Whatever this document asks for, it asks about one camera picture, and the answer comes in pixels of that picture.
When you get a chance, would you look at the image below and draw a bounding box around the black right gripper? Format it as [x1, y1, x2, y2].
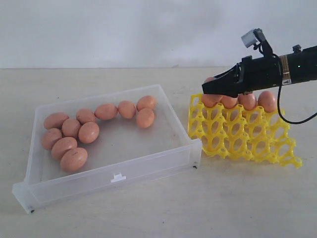
[202, 56, 282, 97]

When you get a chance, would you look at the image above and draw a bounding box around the brown egg packed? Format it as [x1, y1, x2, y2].
[204, 77, 215, 83]
[220, 96, 238, 109]
[238, 93, 257, 111]
[136, 108, 155, 128]
[258, 91, 277, 113]
[202, 94, 223, 108]

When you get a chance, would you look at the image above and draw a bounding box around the brown egg bin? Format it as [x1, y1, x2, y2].
[44, 112, 69, 129]
[118, 100, 136, 119]
[76, 108, 96, 124]
[51, 137, 77, 160]
[78, 121, 100, 144]
[61, 118, 81, 139]
[60, 147, 88, 172]
[41, 128, 62, 150]
[95, 103, 118, 120]

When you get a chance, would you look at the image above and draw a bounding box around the yellow plastic egg tray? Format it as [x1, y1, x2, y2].
[188, 94, 302, 168]

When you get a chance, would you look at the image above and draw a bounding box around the brown egg bin back-right corner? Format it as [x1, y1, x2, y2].
[136, 95, 157, 111]

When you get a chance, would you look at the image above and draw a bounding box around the clear plastic bin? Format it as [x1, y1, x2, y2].
[12, 85, 202, 213]

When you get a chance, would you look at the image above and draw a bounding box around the brown egg bin front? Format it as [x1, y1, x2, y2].
[60, 147, 88, 172]

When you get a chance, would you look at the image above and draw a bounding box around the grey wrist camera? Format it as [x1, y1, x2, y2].
[241, 28, 266, 48]

